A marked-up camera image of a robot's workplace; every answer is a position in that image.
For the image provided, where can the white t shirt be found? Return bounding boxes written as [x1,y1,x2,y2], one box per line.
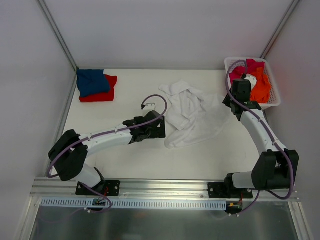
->
[159,81,232,149]

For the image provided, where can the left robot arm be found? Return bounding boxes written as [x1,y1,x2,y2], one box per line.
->
[48,110,166,196]

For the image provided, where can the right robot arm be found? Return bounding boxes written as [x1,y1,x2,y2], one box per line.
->
[223,78,299,200]

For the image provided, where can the pink t shirt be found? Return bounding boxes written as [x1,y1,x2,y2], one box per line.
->
[229,58,265,82]

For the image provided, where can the orange t shirt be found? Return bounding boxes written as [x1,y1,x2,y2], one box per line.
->
[250,67,271,104]

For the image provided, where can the white plastic basket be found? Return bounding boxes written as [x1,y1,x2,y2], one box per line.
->
[224,57,281,110]

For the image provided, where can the folded red t shirt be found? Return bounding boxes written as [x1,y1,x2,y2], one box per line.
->
[79,74,118,103]

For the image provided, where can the folded blue t shirt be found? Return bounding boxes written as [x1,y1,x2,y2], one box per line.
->
[76,69,110,98]

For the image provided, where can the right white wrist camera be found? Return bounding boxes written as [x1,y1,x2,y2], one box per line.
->
[241,74,258,89]

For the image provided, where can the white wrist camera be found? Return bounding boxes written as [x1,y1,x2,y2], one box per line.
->
[241,74,258,89]
[144,103,156,111]

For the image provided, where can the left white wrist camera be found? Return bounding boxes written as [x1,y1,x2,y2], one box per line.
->
[144,103,156,111]

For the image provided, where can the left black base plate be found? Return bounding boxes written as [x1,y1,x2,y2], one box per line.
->
[75,179,121,197]

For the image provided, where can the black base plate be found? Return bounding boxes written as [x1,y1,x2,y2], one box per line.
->
[75,179,121,197]
[207,182,253,199]

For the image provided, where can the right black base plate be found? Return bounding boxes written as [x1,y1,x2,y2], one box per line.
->
[207,182,253,199]

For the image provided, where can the right aluminium frame post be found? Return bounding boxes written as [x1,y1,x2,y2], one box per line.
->
[260,0,302,59]

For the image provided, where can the aluminium frame post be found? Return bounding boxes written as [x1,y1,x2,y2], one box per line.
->
[260,0,302,59]
[36,0,78,71]

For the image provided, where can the left aluminium frame post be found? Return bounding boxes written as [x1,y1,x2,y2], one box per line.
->
[36,0,78,71]

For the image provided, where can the aluminium mounting rail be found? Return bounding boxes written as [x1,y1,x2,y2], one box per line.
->
[29,176,300,202]

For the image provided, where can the white slotted cable duct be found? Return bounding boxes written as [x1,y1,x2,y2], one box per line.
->
[40,197,227,211]

